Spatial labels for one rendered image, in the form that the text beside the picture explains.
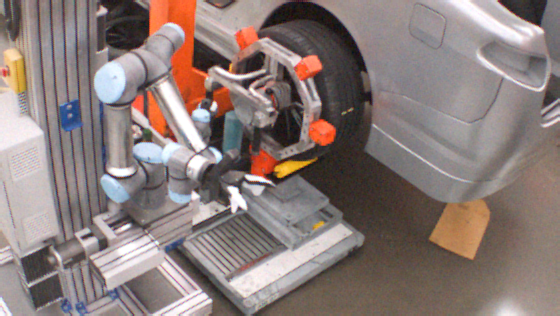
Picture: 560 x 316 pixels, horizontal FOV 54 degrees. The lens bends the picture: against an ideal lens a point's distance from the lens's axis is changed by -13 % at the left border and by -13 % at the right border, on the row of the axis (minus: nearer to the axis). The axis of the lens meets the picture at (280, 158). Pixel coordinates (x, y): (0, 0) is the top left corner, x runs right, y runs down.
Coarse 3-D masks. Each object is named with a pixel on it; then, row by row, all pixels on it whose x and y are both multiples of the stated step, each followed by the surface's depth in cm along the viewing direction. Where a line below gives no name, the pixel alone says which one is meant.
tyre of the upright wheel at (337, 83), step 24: (288, 24) 285; (312, 24) 285; (288, 48) 276; (312, 48) 270; (336, 48) 275; (336, 72) 271; (336, 96) 270; (360, 96) 280; (336, 120) 274; (360, 120) 288; (336, 144) 289
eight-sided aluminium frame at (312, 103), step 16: (256, 48) 279; (272, 48) 273; (240, 64) 297; (288, 64) 267; (304, 80) 270; (304, 96) 267; (304, 112) 271; (304, 128) 275; (272, 144) 304; (304, 144) 278
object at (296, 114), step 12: (252, 60) 299; (264, 60) 295; (264, 84) 302; (300, 96) 290; (276, 120) 306; (288, 120) 298; (300, 120) 291; (276, 132) 310; (288, 132) 301; (300, 132) 312; (288, 144) 301
